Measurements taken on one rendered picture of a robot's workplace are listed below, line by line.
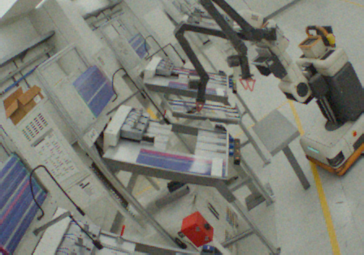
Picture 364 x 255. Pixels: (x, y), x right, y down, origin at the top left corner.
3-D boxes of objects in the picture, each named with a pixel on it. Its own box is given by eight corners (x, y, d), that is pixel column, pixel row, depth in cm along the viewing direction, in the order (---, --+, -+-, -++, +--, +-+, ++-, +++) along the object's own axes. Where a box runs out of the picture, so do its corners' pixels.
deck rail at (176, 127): (227, 140, 315) (228, 131, 312) (226, 140, 313) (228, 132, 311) (125, 122, 317) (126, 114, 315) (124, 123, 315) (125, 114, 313)
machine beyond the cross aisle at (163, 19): (249, 54, 799) (188, -23, 754) (253, 65, 723) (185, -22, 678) (189, 93, 838) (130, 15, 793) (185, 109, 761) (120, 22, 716)
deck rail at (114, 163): (224, 187, 251) (227, 178, 249) (224, 188, 250) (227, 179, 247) (102, 164, 254) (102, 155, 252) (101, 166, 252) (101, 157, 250)
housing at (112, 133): (129, 125, 316) (132, 106, 310) (114, 155, 270) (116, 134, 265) (119, 123, 316) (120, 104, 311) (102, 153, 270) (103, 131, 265)
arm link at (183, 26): (179, 21, 283) (176, 17, 291) (174, 39, 289) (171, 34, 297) (241, 35, 295) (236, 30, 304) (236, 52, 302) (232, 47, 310)
